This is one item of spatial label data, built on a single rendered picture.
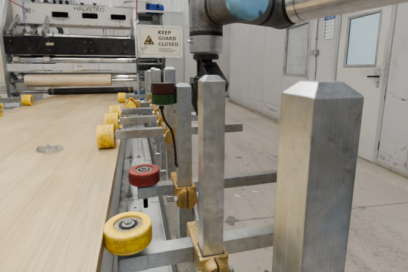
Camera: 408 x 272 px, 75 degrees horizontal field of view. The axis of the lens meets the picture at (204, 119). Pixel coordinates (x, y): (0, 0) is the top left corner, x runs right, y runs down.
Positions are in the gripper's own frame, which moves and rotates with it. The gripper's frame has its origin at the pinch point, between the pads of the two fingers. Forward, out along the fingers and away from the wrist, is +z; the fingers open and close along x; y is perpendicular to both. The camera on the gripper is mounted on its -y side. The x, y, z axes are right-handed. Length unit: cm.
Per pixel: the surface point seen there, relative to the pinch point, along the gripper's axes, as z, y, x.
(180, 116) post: -4.7, -7.1, 9.0
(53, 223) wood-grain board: 10.5, -22.3, 34.2
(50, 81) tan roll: -3, 224, 99
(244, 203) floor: 101, 129, -70
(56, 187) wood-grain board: 10.5, -6.3, 37.8
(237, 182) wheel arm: 16.1, -2.9, -8.2
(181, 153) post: 4.7, -7.2, 8.8
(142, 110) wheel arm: 5, 72, 16
